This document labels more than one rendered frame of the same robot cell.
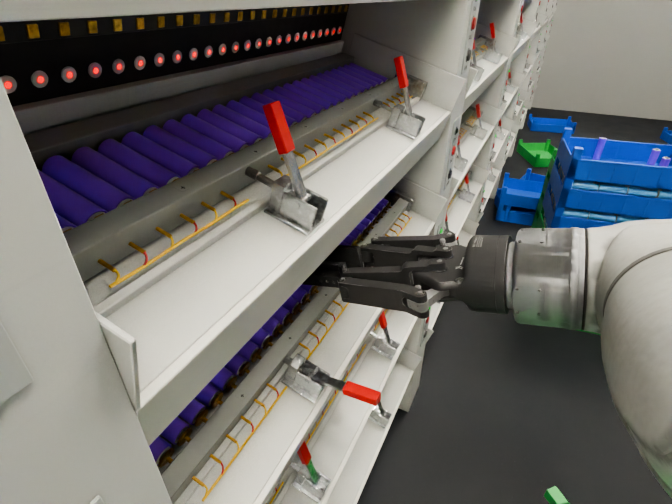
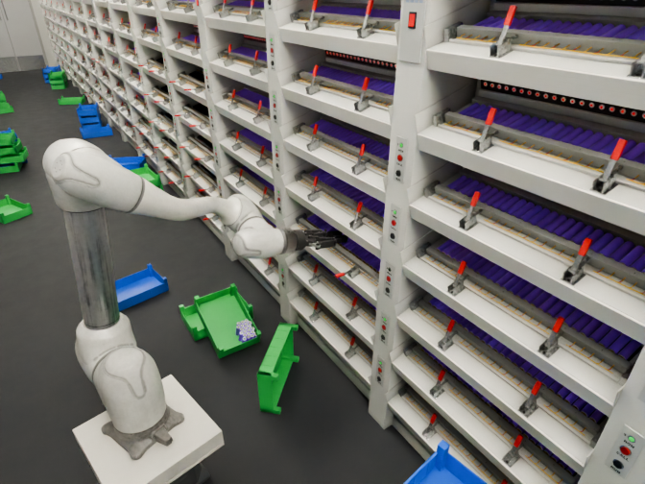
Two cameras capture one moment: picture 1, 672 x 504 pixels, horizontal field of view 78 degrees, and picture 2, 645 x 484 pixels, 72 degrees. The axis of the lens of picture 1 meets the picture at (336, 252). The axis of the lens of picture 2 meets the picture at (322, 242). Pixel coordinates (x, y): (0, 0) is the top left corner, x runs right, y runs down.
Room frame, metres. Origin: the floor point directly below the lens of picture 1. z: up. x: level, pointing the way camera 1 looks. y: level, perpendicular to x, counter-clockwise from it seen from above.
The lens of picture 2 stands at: (1.09, -1.29, 1.44)
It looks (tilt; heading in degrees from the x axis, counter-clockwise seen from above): 30 degrees down; 120
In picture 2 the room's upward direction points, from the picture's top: straight up
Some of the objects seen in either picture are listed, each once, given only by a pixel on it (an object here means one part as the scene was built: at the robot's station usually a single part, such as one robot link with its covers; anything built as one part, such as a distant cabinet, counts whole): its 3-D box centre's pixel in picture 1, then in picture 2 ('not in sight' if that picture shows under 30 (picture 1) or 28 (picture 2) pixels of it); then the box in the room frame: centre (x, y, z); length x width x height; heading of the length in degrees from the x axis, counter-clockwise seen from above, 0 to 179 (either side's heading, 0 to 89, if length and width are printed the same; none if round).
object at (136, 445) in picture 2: not in sight; (146, 422); (0.18, -0.78, 0.29); 0.22 x 0.18 x 0.06; 175
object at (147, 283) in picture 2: not in sight; (132, 287); (-0.75, -0.12, 0.04); 0.30 x 0.20 x 0.08; 74
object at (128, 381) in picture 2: not in sight; (130, 383); (0.15, -0.77, 0.43); 0.18 x 0.16 x 0.22; 163
